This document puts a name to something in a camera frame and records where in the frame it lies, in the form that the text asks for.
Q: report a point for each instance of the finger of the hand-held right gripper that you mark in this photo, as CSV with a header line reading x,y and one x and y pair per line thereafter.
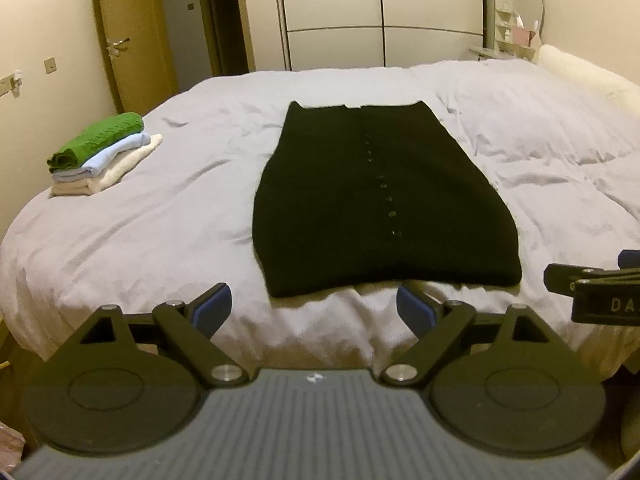
x,y
565,276
627,258

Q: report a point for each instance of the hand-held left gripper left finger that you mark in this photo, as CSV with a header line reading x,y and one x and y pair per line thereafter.
x,y
212,307

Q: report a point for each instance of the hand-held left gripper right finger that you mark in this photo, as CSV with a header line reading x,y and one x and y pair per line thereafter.
x,y
415,310

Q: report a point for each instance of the black knit cardigan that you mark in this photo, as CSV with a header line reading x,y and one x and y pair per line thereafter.
x,y
370,200

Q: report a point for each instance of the bed with grey duvet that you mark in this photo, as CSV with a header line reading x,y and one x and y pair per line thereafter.
x,y
165,230

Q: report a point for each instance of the folded cream garment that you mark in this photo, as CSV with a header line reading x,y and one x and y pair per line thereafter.
x,y
115,175

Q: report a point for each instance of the folded light blue garment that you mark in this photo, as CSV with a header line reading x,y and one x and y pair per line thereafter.
x,y
120,152

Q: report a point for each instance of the white pillow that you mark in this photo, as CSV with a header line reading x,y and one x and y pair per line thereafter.
x,y
580,72

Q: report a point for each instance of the folded green knit sweater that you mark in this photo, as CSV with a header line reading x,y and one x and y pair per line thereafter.
x,y
97,140

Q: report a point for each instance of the pink cloth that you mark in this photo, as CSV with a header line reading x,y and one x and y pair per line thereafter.
x,y
10,442

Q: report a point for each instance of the pink box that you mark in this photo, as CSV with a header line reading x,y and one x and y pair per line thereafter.
x,y
524,36

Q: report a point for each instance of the white shelf unit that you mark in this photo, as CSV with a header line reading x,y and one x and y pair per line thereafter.
x,y
505,35

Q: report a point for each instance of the tan wooden door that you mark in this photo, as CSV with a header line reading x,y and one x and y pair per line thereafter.
x,y
135,25

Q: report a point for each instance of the white panelled wardrobe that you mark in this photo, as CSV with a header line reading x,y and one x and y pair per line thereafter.
x,y
380,10

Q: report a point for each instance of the brass wall switch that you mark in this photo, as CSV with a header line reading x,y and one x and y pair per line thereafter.
x,y
50,65

